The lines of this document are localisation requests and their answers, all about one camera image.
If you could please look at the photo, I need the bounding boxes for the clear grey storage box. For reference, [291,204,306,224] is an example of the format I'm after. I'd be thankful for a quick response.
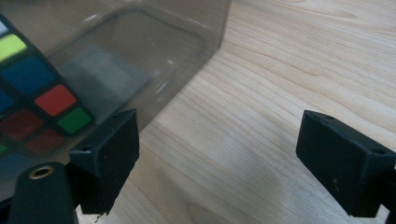
[0,0,233,203]

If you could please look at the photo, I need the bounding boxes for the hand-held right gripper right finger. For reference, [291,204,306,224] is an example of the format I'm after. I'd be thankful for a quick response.
[294,109,396,218]

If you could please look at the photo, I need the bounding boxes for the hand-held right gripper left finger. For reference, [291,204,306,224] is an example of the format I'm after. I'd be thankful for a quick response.
[67,108,141,217]

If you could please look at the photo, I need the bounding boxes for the colourful puzzle cube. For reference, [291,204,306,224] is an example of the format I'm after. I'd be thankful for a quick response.
[0,13,95,157]

